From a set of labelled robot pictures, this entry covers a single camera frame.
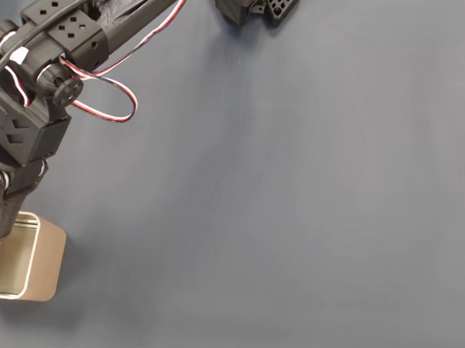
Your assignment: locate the grey-blue table mat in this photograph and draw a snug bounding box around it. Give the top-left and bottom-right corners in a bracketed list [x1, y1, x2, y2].
[0, 0, 465, 348]

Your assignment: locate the black camera cable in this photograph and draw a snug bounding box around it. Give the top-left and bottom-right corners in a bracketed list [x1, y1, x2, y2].
[0, 0, 160, 120]

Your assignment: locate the tan metal container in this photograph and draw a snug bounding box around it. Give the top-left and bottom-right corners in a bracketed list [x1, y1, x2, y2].
[0, 207, 70, 305]

